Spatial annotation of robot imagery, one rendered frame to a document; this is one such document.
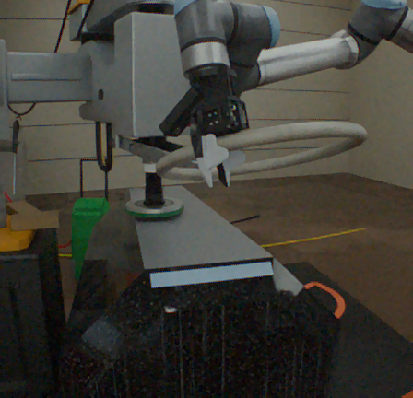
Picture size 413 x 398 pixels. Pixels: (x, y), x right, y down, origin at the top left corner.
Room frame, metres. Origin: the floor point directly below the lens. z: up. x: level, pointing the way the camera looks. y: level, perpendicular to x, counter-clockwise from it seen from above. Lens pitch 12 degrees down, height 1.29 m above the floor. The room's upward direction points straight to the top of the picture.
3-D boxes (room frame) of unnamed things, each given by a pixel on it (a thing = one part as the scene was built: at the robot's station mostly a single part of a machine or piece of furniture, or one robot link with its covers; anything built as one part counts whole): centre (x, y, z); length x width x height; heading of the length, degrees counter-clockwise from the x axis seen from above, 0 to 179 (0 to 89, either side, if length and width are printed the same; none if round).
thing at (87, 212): (3.06, 0.90, 0.43); 0.35 x 0.35 x 0.87; 89
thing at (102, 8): (1.88, 0.39, 1.66); 0.96 x 0.25 x 0.17; 30
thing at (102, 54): (1.92, 0.40, 1.35); 0.74 x 0.23 x 0.49; 30
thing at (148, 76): (1.64, 0.25, 1.37); 0.36 x 0.22 x 0.45; 30
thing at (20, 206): (1.90, 0.88, 0.80); 0.20 x 0.10 x 0.05; 54
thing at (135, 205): (1.57, 0.21, 0.91); 0.21 x 0.21 x 0.01
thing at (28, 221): (1.71, 0.75, 0.81); 0.20 x 0.10 x 0.05; 112
